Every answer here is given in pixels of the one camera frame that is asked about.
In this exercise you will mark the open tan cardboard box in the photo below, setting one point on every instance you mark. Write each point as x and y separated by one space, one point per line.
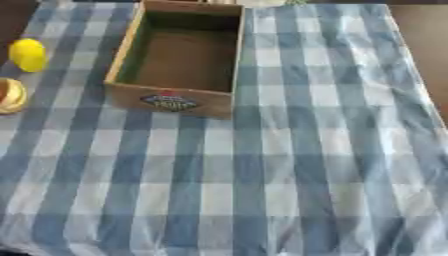
175 96

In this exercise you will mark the yellow toy lemon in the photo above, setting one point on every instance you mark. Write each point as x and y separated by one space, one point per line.
27 55

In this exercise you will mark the tan round toy bun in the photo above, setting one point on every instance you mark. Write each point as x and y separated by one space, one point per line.
13 96

